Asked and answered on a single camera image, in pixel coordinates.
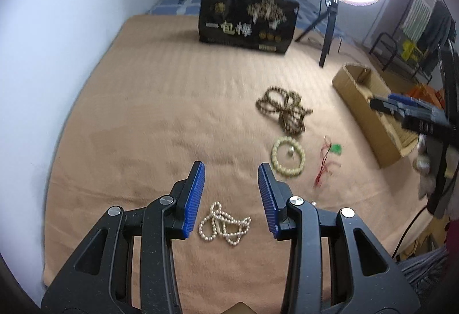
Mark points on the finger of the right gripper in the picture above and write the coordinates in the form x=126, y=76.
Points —
x=388, y=107
x=399, y=98

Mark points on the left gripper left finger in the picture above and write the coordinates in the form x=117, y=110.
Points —
x=125, y=264

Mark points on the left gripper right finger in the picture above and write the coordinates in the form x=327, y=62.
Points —
x=336, y=264

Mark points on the red cord green pendant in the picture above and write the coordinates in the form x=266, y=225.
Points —
x=327, y=149

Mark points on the gloved right hand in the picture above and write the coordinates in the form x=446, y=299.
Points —
x=426, y=164

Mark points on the orange cloth covered box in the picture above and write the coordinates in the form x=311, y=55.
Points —
x=428, y=94

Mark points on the dark hanging clothes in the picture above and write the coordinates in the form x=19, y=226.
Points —
x=440, y=28

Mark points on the yellow black box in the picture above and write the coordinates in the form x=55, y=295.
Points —
x=410, y=52

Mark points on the white striped hanging towel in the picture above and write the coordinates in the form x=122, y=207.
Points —
x=417, y=19

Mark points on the black clothes rack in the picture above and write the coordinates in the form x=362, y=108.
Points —
x=388, y=40

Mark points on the black tripod stand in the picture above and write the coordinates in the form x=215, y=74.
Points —
x=330, y=15

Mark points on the black snack bag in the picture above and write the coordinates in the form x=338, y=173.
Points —
x=263, y=25

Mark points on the blue checkered bed sheet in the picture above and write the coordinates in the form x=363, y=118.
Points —
x=306, y=15

